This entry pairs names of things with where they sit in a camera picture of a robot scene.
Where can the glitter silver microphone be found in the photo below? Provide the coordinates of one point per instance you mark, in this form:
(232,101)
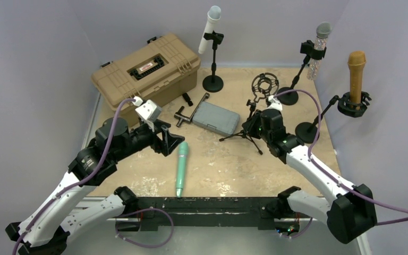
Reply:
(323,31)

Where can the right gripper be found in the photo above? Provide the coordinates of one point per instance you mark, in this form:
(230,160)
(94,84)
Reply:
(249,126)

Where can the small black cylinder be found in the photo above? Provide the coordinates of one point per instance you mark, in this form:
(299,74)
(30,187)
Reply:
(187,99)

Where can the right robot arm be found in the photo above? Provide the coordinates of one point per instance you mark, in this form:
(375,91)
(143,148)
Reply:
(344,207)

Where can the black shock-mount stand, right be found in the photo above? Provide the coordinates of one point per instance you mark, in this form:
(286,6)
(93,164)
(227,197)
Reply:
(307,131)

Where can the mint green microphone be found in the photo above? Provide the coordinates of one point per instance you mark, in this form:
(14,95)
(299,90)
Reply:
(183,151)

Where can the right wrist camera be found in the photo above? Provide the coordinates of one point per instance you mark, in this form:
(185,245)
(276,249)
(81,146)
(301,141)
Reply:
(274,103)

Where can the grey plastic case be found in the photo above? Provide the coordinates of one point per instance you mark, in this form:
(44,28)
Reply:
(216,119)

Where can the tan plastic tool case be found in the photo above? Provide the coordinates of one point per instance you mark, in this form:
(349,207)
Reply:
(162,71)

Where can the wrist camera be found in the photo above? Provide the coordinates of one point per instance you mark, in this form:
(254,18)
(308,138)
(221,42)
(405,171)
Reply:
(148,111)
(274,103)

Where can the black round-base stand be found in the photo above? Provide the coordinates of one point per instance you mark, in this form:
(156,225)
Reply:
(287,96)
(213,83)

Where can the white microphone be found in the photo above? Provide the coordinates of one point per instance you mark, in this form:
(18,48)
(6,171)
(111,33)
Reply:
(213,17)

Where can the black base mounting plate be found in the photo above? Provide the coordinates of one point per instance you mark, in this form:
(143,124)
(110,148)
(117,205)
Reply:
(263,213)

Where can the black tripod shock mount stand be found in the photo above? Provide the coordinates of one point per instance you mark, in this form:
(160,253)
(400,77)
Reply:
(262,86)

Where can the dark metal pipe wrench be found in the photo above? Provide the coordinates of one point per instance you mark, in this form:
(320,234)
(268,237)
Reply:
(188,119)

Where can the gold microphone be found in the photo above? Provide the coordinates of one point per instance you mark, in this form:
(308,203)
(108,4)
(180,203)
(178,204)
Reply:
(356,63)

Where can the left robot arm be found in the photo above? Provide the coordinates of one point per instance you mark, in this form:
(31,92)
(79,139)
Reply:
(52,226)

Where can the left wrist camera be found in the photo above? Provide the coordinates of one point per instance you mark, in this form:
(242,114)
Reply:
(148,111)

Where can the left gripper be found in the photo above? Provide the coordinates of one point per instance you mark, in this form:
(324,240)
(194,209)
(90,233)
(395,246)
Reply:
(169,141)

